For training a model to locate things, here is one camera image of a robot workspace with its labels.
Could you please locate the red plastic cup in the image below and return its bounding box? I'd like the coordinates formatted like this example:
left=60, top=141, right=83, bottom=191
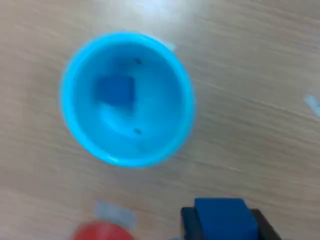
left=71, top=221, right=133, bottom=240

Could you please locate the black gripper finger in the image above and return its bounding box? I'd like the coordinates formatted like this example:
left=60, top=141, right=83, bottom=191
left=180, top=206, right=205, bottom=240
left=251, top=208, right=282, bottom=240

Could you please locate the blue cube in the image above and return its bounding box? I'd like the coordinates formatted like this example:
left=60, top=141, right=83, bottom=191
left=194, top=197, right=258, bottom=240
left=94, top=75, right=138, bottom=106

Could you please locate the blue plastic cup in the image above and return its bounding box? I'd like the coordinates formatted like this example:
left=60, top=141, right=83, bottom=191
left=60, top=31, right=196, bottom=169

